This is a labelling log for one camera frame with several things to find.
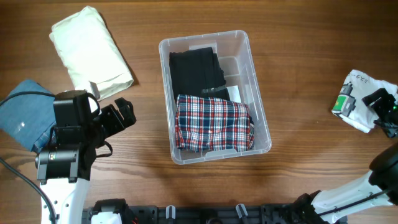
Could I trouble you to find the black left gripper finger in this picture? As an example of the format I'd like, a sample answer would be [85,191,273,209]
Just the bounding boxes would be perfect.
[121,108,136,127]
[114,97,133,111]

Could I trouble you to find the plaid cloth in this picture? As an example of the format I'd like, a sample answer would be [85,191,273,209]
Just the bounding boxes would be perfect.
[175,95,254,152]

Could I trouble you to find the black cloth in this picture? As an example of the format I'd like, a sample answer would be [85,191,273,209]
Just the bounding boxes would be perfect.
[169,47,230,100]

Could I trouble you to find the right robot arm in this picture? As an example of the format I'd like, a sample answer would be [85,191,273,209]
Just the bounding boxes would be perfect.
[130,144,397,224]

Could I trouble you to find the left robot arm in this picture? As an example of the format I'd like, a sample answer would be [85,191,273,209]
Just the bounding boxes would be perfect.
[35,96,136,223]

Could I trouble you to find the white printed t-shirt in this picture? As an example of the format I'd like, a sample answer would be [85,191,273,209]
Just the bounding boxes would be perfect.
[331,70,397,134]

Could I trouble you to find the folded cream cloth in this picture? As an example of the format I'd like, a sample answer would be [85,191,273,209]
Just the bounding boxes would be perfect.
[49,6,134,100]

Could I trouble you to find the folded blue denim jeans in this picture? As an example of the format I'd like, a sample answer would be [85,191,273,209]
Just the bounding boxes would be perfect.
[1,94,55,153]

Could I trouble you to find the clear plastic storage bin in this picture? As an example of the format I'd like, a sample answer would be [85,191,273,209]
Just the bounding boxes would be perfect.
[159,30,272,165]

